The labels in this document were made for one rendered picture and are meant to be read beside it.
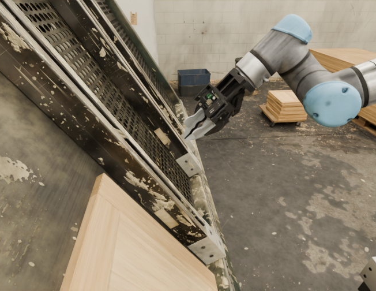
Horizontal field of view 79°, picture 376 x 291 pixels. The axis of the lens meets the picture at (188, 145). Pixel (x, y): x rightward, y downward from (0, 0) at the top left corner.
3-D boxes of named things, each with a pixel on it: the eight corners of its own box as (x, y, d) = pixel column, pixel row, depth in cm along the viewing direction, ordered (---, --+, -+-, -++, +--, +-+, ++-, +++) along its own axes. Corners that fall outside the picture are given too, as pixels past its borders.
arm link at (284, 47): (323, 41, 46) (297, 7, 43) (278, 81, 49) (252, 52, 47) (305, 41, 53) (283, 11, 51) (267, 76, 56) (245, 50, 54)
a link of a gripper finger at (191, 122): (169, 129, 58) (195, 103, 55) (180, 130, 63) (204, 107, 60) (176, 138, 57) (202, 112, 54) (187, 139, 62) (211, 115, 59)
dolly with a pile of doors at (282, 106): (305, 127, 340) (312, 101, 318) (270, 129, 336) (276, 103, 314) (286, 111, 391) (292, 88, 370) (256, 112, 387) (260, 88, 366)
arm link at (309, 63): (314, 119, 50) (282, 83, 47) (300, 100, 59) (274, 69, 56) (350, 94, 46) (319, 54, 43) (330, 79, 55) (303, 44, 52)
